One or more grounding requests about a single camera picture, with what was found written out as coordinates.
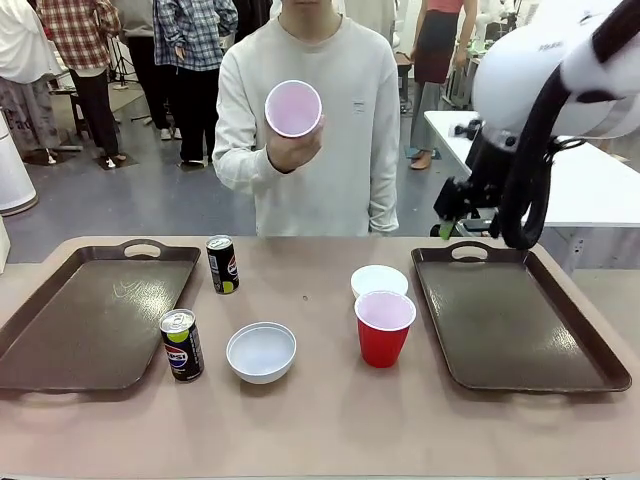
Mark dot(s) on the person's right hand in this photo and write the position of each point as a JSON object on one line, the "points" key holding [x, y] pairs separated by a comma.
{"points": [[295, 152]]}

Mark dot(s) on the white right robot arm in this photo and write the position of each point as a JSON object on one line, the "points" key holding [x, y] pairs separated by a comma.
{"points": [[520, 75]]}

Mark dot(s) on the person in cream sweatshirt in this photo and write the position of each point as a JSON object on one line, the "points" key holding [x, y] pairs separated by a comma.
{"points": [[320, 200]]}

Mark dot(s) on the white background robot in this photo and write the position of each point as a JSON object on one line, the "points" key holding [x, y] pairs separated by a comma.
{"points": [[481, 25]]}

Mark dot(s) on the grey table leg frame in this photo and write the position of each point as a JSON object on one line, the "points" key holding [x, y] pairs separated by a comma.
{"points": [[595, 250]]}

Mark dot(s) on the black device behind table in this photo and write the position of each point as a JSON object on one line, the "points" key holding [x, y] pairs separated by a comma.
{"points": [[434, 232]]}

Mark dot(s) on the black Pepsi can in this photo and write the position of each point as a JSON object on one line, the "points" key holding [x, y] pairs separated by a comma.
{"points": [[182, 350], [223, 270]]}

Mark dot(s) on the person in red plaid shirt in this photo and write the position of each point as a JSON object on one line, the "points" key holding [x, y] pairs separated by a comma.
{"points": [[75, 30]]}

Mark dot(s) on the person in dark apron skirt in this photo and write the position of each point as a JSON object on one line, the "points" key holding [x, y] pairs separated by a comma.
{"points": [[432, 50]]}

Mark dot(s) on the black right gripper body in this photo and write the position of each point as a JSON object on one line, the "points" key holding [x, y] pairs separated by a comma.
{"points": [[492, 170]]}

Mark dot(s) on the person's right forearm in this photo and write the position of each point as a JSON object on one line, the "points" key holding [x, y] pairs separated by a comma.
{"points": [[240, 172]]}

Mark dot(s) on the white background table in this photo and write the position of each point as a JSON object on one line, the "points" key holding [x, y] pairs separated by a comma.
{"points": [[590, 185]]}

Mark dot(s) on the white bowl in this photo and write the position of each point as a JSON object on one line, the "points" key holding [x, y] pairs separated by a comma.
{"points": [[377, 280], [260, 350]]}

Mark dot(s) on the white cylindrical appliance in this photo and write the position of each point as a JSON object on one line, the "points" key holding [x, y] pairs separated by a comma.
{"points": [[15, 175]]}

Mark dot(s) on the person in blue plaid shirt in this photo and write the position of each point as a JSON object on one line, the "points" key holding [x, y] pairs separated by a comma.
{"points": [[190, 35]]}

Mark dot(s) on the person in grey top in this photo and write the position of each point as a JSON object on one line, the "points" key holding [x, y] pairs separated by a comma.
{"points": [[142, 70]]}

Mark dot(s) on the dark brown serving tray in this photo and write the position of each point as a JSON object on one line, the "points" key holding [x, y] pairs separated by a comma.
{"points": [[505, 325], [90, 325]]}

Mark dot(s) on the red plastic cup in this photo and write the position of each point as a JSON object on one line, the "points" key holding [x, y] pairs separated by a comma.
{"points": [[382, 345], [292, 107]]}

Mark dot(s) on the background workbench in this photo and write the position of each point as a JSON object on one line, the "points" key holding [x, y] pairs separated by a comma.
{"points": [[460, 85]]}

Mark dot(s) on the person in white loose clothes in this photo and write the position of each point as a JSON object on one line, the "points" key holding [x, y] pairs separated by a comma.
{"points": [[20, 40]]}

